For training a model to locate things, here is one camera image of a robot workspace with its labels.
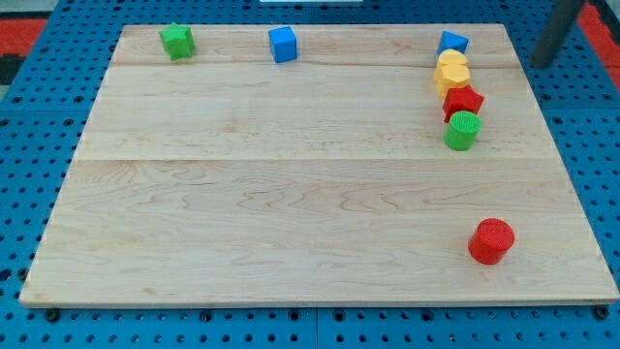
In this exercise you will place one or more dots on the blue triangle block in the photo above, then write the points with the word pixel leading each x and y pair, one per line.
pixel 449 40

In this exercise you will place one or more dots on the blue cube block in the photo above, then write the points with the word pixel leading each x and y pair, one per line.
pixel 283 44

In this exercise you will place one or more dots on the wooden board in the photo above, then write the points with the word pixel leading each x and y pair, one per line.
pixel 227 180

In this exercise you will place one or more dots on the green cylinder block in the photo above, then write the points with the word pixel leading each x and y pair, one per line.
pixel 462 130

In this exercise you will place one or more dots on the yellow hexagon block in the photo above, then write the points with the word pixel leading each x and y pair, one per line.
pixel 451 76

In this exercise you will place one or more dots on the red star block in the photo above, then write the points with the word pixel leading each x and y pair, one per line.
pixel 461 99

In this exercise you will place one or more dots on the green star block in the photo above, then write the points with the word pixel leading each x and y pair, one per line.
pixel 177 41

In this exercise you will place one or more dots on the red cylinder block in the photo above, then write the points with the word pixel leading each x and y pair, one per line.
pixel 491 241

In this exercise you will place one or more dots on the dark cylindrical robot stick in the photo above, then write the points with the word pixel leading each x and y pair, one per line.
pixel 560 23

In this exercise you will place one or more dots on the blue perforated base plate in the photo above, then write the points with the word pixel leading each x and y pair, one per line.
pixel 42 116

